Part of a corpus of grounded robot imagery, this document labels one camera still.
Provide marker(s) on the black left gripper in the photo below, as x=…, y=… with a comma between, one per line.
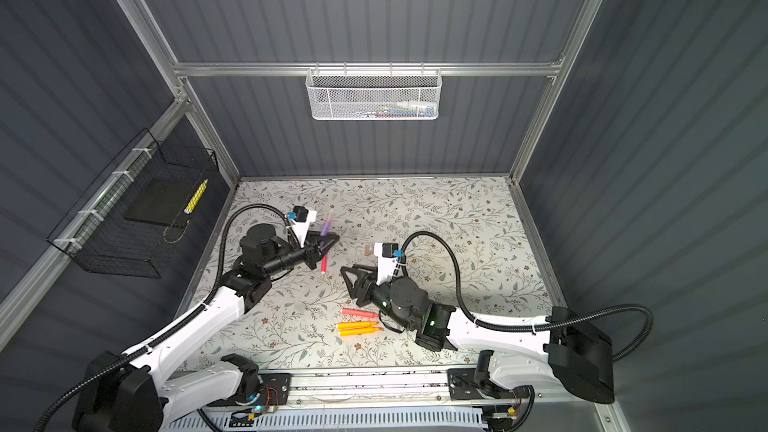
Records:
x=313, y=244

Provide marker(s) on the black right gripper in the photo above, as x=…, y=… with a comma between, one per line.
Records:
x=368, y=280

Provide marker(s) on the purple highlighter pen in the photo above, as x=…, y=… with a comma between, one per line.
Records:
x=326, y=227

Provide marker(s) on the red-pink highlighter pen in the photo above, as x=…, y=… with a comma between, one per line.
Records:
x=360, y=313

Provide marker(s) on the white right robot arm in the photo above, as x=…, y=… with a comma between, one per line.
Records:
x=579, y=356

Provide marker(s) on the yellow highlighter pen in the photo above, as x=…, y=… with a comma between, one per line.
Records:
x=359, y=331

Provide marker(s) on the yellow highlighter in basket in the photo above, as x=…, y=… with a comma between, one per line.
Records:
x=195, y=198

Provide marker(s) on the black pad in basket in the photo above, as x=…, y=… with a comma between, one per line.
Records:
x=161, y=203

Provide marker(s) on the items in white basket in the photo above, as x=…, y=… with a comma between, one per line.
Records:
x=400, y=110

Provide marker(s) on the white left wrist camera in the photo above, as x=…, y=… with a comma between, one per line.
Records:
x=300, y=219

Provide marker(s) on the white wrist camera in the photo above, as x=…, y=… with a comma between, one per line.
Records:
x=388, y=255
x=300, y=219

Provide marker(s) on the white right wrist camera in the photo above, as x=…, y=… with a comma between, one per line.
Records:
x=388, y=255

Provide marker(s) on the white wire mesh basket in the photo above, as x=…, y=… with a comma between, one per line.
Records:
x=335, y=97

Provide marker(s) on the black wire mesh basket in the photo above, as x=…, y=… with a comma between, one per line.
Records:
x=99, y=240

